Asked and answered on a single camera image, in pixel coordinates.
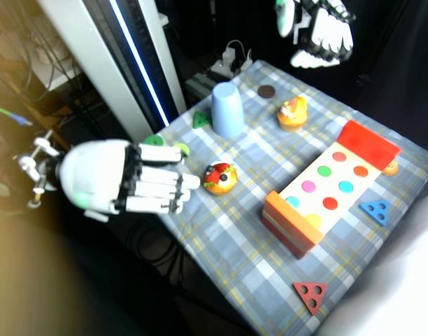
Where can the light blue plastic cup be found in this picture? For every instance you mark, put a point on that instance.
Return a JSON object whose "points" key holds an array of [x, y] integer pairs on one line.
{"points": [[227, 112]]}

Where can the blue triangle block with holes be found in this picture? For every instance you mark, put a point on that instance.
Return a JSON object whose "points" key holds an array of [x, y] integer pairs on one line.
{"points": [[376, 211]]}

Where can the orange toy bed with dots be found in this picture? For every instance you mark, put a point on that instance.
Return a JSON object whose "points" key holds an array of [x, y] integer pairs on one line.
{"points": [[319, 196]]}

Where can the white pillar with blue stripe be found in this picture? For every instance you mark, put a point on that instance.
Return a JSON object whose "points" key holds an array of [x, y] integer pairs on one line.
{"points": [[95, 52]]}

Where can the orange frosted toy cupcake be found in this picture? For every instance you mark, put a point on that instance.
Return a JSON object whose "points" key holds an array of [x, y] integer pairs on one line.
{"points": [[292, 117]]}

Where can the green triangle block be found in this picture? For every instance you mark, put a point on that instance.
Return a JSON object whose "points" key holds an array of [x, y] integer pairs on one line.
{"points": [[201, 120]]}

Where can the blue plaid tablecloth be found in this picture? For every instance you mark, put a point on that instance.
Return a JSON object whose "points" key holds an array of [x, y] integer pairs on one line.
{"points": [[242, 245]]}

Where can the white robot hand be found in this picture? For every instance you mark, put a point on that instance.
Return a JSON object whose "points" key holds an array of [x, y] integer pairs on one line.
{"points": [[95, 171], [329, 31]]}

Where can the strawberry topped toy cupcake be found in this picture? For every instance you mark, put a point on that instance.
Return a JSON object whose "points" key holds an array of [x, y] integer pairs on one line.
{"points": [[221, 182]]}

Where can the grey box on floor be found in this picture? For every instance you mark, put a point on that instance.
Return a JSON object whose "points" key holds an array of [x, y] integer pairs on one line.
{"points": [[200, 85]]}

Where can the white power strip with plugs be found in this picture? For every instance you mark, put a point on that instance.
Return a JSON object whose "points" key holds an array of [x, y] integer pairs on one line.
{"points": [[229, 57]]}

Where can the light green round block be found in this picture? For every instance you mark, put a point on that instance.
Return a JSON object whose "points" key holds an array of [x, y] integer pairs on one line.
{"points": [[184, 147]]}

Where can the brown round toy cookie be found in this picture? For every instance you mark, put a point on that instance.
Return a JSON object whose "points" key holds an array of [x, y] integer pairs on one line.
{"points": [[266, 91]]}

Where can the red triangle block with holes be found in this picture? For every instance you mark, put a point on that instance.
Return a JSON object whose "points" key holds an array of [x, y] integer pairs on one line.
{"points": [[310, 295]]}

